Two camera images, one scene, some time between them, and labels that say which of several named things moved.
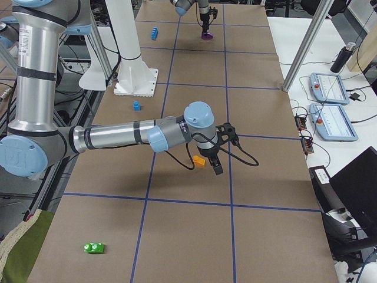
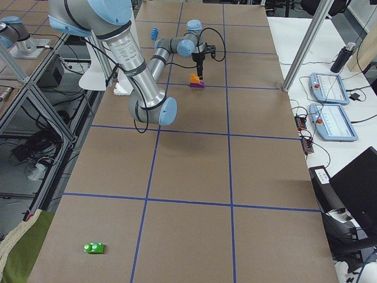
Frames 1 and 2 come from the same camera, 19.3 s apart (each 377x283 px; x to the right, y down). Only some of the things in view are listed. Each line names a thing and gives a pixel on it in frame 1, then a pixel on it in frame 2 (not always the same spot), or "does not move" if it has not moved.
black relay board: x=307 y=142 does not move
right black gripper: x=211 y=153 to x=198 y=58
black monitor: x=357 y=184 does not move
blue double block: x=154 y=33 does not move
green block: x=93 y=247 does not move
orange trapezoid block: x=198 y=161 to x=194 y=79
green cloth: x=24 y=252 does not move
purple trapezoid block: x=207 y=36 to x=197 y=85
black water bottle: x=341 y=58 does not move
